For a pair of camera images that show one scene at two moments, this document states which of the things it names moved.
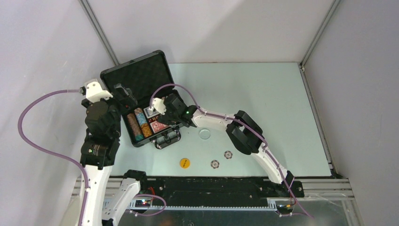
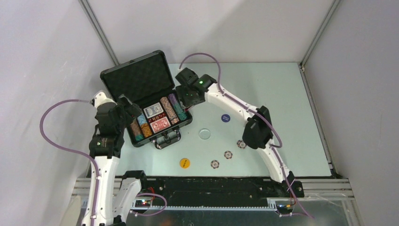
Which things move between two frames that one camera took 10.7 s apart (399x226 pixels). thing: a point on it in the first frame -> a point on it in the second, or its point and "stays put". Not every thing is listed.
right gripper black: [168, 115] -> [188, 101]
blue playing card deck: [149, 113] stays put
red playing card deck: [157, 126] stays put
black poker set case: [141, 125] stays put
